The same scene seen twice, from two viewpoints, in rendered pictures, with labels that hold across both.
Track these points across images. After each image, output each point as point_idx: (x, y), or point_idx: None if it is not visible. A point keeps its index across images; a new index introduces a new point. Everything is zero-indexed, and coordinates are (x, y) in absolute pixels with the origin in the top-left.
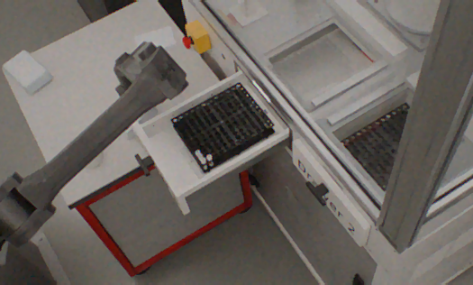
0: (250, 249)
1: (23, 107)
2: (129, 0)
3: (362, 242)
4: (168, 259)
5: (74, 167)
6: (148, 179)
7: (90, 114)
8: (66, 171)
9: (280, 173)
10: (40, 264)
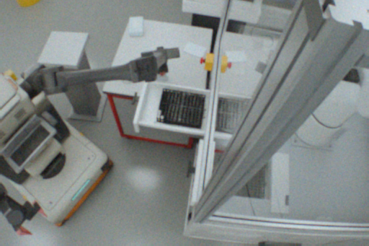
0: (176, 165)
1: (122, 39)
2: (203, 25)
3: (190, 204)
4: (141, 141)
5: (79, 81)
6: None
7: None
8: (76, 80)
9: None
10: (94, 103)
